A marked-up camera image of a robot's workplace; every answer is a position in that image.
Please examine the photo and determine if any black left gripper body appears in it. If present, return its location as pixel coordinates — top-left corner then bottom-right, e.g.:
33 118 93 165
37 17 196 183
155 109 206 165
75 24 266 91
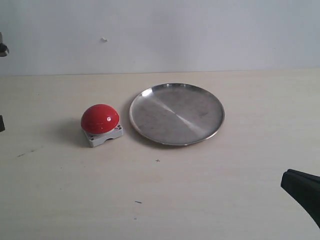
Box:
0 115 5 132

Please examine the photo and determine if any red dome push button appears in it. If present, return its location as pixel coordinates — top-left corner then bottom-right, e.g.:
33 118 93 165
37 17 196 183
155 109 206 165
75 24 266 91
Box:
80 104 124 148

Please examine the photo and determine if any round stainless steel plate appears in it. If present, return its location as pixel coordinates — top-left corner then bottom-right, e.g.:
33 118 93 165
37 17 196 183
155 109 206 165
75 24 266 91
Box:
128 83 225 146

